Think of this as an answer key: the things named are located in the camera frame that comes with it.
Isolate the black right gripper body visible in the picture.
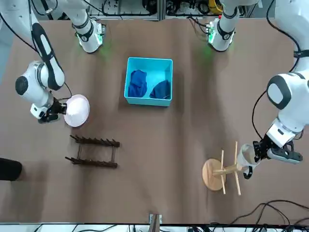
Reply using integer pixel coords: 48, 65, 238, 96
48, 96, 64, 115

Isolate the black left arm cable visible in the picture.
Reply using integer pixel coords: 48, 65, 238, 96
252, 0, 305, 145

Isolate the light wooden mug stand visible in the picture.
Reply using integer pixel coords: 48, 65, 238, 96
201, 141, 243, 196

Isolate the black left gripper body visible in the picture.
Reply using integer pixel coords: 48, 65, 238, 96
259, 134, 276, 160

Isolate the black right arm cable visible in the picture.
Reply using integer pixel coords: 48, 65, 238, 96
0, 0, 73, 100

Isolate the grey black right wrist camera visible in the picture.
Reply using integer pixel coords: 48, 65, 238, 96
38, 113, 60, 124

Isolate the pale pink round plate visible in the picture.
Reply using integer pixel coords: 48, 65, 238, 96
64, 94, 90, 128

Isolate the cyan plastic box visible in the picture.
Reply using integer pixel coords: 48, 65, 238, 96
123, 57, 174, 107

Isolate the black rounded object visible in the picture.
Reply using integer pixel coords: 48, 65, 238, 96
0, 157, 23, 181

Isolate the black table cable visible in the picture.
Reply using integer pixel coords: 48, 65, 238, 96
225, 203, 309, 228
251, 199, 309, 218

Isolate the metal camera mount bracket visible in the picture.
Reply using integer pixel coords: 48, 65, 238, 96
149, 213, 163, 232

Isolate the dark wooden dish rack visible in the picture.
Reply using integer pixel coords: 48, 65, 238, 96
64, 134, 121, 169

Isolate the white mug with black handle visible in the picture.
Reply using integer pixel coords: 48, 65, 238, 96
237, 144, 263, 180

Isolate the yellow object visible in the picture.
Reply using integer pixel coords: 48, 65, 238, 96
209, 0, 223, 13

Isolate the black cable at arm foot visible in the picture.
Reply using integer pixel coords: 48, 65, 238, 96
189, 16, 210, 37

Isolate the blue square rag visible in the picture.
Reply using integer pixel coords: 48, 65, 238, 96
127, 70, 148, 98
149, 80, 171, 99

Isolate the aluminium frame beam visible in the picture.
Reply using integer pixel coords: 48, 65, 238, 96
86, 0, 276, 22

